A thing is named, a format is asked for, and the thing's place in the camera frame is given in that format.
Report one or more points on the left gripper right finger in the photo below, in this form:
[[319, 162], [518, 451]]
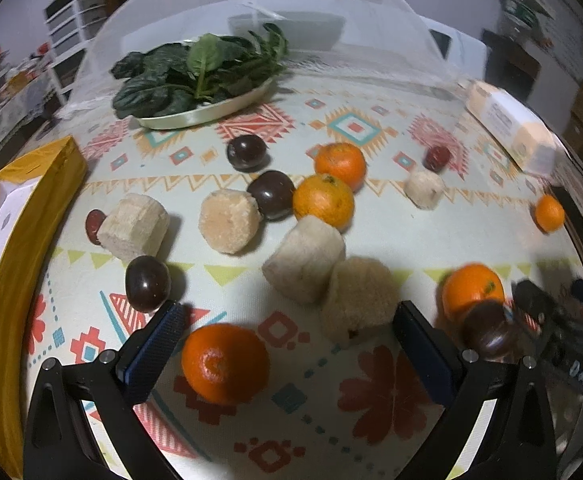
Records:
[[519, 442]]

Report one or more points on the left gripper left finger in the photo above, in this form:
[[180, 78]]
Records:
[[59, 442]]

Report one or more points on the dark plum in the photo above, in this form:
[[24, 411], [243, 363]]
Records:
[[246, 152], [148, 283], [273, 190], [487, 329]]

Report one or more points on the beige cake chunk front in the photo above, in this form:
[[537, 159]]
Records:
[[361, 299]]

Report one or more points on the small beige cake chunk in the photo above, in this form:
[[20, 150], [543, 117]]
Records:
[[424, 189]]

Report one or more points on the beige round cake chunk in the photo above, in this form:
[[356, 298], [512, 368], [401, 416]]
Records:
[[229, 220]]

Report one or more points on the small orange mandarin far right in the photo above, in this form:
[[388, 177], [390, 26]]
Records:
[[548, 214]]

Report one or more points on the tissue paper pack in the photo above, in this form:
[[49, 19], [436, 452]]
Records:
[[523, 135]]

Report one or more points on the red date right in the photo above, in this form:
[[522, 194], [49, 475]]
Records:
[[437, 158]]

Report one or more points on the red date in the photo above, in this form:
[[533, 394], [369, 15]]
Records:
[[437, 158], [93, 223]]

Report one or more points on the yellow taped foam box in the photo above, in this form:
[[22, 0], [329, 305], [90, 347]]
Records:
[[35, 192]]

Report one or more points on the red date left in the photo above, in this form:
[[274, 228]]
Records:
[[93, 223]]

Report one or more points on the plate of green spinach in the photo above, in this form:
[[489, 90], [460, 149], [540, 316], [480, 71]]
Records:
[[183, 84]]

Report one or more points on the white plastic drawer tower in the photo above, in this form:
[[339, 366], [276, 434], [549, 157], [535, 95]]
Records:
[[71, 29]]

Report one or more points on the white mesh food cover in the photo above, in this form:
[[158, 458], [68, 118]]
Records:
[[381, 41]]

